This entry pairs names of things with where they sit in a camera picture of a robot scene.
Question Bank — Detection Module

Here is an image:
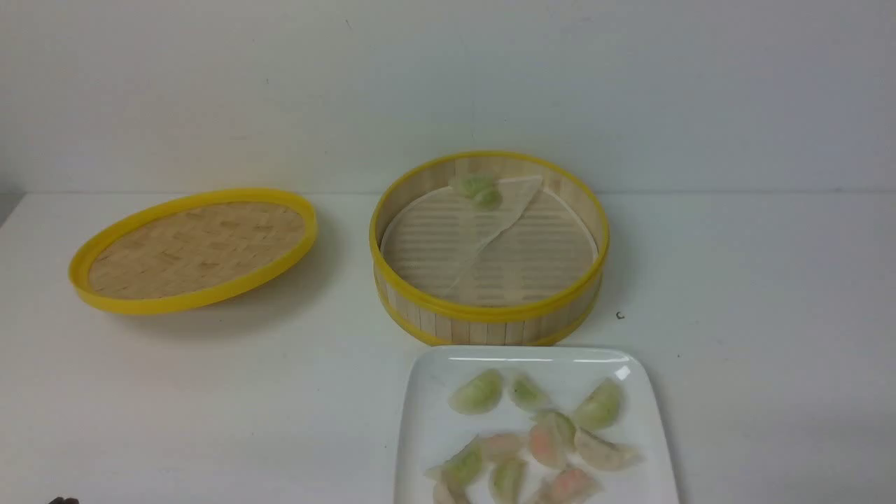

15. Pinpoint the white square plate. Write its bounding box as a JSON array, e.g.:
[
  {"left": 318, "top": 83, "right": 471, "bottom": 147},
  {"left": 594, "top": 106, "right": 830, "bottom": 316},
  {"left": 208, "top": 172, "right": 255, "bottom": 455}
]
[{"left": 393, "top": 346, "right": 680, "bottom": 503}]

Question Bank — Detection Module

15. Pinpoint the bamboo steamer basket yellow rim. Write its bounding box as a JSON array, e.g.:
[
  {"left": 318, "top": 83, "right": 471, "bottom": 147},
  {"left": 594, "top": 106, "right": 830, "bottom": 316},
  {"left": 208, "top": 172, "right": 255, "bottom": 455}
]
[{"left": 369, "top": 150, "right": 610, "bottom": 347}]

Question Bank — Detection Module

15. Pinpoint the white mesh steamer liner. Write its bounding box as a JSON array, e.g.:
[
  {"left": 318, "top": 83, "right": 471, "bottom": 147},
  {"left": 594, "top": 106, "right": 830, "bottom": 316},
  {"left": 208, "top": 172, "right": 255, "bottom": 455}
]
[{"left": 380, "top": 176, "right": 599, "bottom": 307}]

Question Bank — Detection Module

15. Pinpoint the small green dumpling top middle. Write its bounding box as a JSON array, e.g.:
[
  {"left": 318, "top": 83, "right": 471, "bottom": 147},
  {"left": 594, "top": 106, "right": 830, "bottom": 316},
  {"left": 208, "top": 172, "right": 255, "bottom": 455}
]
[{"left": 509, "top": 373, "right": 552, "bottom": 414}]

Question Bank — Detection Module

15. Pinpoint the pale pink dumpling middle left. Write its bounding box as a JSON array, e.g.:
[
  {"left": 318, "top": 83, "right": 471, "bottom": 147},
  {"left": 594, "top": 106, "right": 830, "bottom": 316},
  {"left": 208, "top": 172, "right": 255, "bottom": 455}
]
[{"left": 479, "top": 433, "right": 527, "bottom": 465}]

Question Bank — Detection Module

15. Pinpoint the pink dumpling centre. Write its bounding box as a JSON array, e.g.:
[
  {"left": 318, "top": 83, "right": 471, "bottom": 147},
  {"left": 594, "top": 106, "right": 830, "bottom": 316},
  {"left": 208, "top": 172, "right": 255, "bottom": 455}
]
[{"left": 528, "top": 421, "right": 568, "bottom": 471}]

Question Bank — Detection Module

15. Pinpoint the pale dumpling bottom left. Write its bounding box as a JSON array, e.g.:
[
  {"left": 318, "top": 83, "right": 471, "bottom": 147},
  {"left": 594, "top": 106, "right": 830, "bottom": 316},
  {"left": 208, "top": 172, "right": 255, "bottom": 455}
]
[{"left": 432, "top": 481, "right": 470, "bottom": 504}]

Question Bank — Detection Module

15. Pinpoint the bamboo steamer lid yellow rim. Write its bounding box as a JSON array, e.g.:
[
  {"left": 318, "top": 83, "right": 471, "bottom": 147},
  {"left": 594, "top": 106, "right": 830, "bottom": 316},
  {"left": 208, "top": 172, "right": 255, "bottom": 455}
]
[{"left": 68, "top": 188, "right": 318, "bottom": 316}]

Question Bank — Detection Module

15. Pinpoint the pale dumpling right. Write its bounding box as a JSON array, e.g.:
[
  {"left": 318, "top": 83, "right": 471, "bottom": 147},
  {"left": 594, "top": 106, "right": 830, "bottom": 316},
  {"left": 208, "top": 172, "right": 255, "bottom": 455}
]
[{"left": 573, "top": 428, "right": 641, "bottom": 472}]

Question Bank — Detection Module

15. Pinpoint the pink dumpling bottom right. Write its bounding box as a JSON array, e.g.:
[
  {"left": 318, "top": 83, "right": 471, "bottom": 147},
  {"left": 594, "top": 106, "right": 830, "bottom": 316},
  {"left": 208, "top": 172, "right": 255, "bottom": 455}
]
[{"left": 524, "top": 466, "right": 603, "bottom": 503}]

